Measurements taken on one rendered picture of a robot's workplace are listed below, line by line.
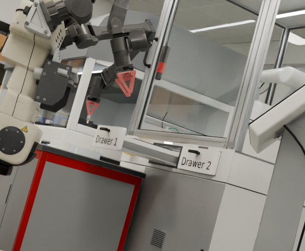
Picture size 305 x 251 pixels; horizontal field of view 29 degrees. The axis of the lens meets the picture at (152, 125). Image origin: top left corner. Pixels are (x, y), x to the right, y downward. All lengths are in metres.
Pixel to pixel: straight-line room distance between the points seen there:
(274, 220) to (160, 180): 1.10
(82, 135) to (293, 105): 2.03
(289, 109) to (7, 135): 1.01
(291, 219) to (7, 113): 1.06
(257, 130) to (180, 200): 1.04
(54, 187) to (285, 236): 1.29
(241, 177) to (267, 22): 0.69
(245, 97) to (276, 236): 0.81
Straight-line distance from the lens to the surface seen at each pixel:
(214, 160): 2.64
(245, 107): 2.60
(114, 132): 2.81
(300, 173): 2.02
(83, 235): 3.00
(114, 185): 3.03
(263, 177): 2.68
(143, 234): 3.02
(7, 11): 7.07
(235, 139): 2.58
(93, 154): 3.08
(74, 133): 3.65
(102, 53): 3.73
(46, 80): 2.20
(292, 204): 2.01
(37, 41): 2.24
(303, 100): 1.87
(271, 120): 1.85
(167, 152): 2.88
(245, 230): 2.66
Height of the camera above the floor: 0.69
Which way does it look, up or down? 6 degrees up
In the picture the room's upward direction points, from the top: 15 degrees clockwise
